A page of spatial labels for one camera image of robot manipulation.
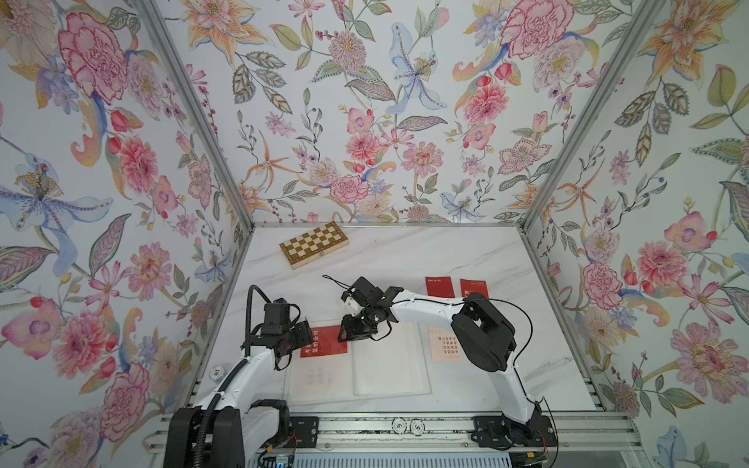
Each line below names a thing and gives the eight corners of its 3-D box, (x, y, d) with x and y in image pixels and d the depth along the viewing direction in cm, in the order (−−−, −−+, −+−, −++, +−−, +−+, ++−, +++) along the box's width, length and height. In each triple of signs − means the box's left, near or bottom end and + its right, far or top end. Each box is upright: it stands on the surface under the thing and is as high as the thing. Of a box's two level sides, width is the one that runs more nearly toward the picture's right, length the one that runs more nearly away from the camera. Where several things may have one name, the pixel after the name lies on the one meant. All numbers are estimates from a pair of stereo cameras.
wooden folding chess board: (292, 270, 109) (290, 264, 107) (280, 249, 115) (278, 244, 113) (349, 244, 118) (348, 238, 115) (334, 226, 124) (334, 220, 122)
